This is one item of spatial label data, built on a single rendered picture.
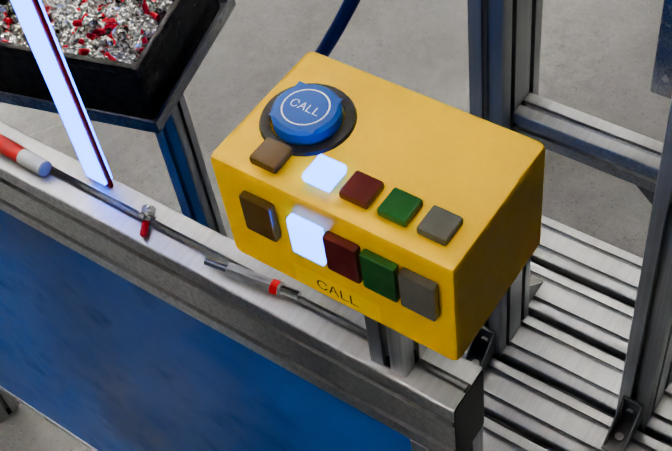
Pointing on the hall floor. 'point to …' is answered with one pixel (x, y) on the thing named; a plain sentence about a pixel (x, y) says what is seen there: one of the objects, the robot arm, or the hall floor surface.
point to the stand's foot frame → (569, 353)
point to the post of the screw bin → (189, 169)
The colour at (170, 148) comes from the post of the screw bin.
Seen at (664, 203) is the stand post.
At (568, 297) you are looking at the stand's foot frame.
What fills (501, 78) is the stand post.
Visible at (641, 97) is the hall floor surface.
